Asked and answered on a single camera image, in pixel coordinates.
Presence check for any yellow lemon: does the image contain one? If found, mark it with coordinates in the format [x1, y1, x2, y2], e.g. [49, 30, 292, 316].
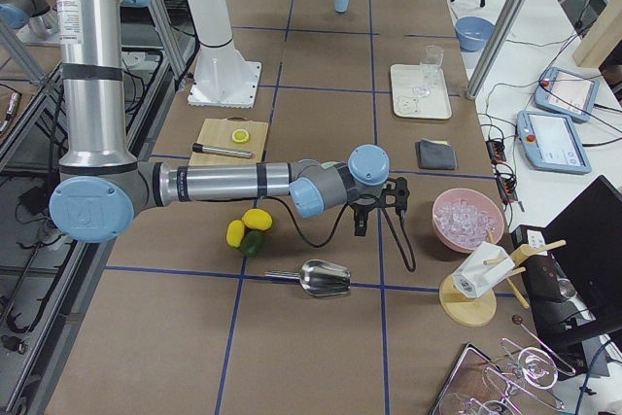
[242, 208, 273, 231]
[225, 220, 246, 248]

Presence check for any metal ice scoop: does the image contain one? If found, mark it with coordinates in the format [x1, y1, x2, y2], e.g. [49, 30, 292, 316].
[264, 259, 351, 297]

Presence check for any cream bear tray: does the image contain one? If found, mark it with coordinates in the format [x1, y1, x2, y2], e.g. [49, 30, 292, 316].
[390, 64, 452, 121]

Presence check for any clear wine glass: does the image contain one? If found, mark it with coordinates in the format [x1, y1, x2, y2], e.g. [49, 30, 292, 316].
[413, 45, 444, 98]

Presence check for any wooden cutting board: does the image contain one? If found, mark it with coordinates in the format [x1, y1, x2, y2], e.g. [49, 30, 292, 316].
[190, 118, 269, 166]

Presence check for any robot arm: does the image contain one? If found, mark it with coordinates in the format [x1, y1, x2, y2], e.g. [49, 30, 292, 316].
[49, 0, 390, 243]
[1, 0, 58, 40]

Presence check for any teach pendant near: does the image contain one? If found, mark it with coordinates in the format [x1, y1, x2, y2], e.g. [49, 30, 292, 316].
[516, 111, 592, 175]

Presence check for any metal cylinder tool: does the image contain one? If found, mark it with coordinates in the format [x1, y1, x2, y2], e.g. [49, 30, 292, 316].
[191, 142, 254, 159]

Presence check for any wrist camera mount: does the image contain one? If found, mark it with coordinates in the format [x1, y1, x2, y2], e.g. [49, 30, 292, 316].
[381, 177, 410, 217]

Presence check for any aluminium frame post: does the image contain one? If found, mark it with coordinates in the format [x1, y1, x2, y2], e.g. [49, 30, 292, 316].
[466, 0, 526, 100]

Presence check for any teach pendant far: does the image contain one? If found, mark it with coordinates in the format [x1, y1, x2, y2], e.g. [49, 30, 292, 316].
[534, 67, 599, 122]

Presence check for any pink bowl with ice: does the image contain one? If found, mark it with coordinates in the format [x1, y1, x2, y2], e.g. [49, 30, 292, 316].
[432, 188, 505, 253]

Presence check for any green lime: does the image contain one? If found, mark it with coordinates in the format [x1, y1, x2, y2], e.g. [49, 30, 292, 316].
[238, 230, 266, 258]

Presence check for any white camera pole base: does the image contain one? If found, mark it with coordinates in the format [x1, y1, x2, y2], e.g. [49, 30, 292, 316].
[187, 0, 261, 109]

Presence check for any blue bowl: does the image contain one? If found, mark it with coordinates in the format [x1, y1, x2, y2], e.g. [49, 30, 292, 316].
[455, 17, 495, 52]

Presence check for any wooden mug tree stand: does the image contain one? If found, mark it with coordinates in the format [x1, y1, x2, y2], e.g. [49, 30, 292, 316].
[439, 240, 567, 327]

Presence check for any teach pendant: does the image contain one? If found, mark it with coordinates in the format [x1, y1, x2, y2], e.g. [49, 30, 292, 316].
[516, 111, 592, 175]
[534, 67, 599, 122]

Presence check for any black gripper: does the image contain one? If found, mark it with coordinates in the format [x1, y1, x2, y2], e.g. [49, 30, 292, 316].
[350, 193, 380, 237]

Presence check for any lemon half slice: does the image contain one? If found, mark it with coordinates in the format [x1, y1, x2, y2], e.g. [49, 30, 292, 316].
[230, 128, 251, 144]

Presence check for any grey folded cloth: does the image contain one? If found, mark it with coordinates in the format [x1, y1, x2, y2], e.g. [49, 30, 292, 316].
[415, 139, 457, 170]

